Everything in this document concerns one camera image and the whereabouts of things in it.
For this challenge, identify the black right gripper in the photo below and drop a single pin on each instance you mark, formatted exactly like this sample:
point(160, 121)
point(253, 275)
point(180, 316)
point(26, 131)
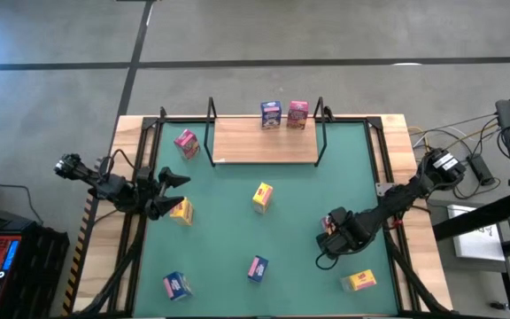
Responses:
point(354, 230)

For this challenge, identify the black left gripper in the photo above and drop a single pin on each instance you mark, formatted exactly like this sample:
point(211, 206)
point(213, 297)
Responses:
point(144, 190)

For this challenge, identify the yellow Corn Pops cereal box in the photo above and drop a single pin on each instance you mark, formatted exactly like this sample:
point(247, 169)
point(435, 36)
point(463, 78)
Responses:
point(263, 194)
point(183, 210)
point(362, 279)

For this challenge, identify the blue Frosted Flakes cereal box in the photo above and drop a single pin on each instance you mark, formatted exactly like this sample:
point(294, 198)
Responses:
point(176, 284)
point(271, 116)
point(258, 267)

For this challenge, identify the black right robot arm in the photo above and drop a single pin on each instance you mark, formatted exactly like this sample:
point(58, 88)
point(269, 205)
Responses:
point(396, 199)

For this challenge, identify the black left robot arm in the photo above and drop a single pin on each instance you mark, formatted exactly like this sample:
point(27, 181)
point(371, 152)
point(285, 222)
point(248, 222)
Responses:
point(104, 188)

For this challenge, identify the green table mat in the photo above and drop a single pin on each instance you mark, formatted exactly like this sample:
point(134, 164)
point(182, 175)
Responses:
point(219, 248)

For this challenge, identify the yellow black hazard tape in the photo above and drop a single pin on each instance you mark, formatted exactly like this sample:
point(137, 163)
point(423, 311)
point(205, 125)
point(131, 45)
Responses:
point(78, 252)

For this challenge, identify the white board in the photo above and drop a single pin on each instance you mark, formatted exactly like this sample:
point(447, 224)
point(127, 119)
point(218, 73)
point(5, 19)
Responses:
point(476, 246)

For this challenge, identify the black plastic crate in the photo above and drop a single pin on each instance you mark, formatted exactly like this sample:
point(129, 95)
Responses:
point(42, 266)

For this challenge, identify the black metal bar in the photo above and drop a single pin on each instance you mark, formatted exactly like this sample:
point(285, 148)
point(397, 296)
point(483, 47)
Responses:
point(481, 219)

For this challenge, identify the black power adapter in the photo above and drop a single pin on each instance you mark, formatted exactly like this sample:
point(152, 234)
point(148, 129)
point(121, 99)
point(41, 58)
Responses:
point(481, 169)

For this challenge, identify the small black object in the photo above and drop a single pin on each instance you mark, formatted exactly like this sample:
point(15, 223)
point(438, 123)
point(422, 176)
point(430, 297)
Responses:
point(497, 305)

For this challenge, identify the silver metal bracket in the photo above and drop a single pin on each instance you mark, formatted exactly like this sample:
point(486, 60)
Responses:
point(383, 189)

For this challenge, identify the black aluminium table frame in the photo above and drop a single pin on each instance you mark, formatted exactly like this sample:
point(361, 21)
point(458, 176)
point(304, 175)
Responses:
point(150, 122)

